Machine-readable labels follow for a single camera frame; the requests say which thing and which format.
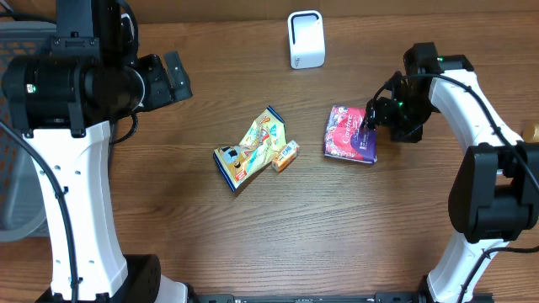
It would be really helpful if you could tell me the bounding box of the red purple Carefree pad pack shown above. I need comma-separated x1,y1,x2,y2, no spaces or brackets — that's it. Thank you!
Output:
323,105,377,164

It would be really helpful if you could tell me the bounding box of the white tube with gold cap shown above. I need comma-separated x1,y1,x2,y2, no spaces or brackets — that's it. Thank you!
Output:
521,123,539,143

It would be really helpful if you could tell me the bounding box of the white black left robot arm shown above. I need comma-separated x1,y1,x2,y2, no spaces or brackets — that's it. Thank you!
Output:
2,0,192,303

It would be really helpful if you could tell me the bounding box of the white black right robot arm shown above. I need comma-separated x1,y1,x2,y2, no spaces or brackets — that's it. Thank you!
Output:
362,42,538,302

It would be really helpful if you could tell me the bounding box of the white barcode scanner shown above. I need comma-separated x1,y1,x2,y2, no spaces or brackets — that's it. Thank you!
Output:
287,10,326,70

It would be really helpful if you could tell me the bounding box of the yellow snack bag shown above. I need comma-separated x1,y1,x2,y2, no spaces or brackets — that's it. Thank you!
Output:
213,106,287,192

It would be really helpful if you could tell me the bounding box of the small orange white box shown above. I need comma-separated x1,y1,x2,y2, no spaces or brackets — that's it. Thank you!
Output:
271,141,300,173

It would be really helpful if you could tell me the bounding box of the grey mesh basket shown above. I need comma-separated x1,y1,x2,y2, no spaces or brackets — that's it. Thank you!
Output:
0,20,58,243

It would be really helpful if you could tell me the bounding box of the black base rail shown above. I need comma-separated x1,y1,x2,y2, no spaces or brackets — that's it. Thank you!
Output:
187,290,494,303

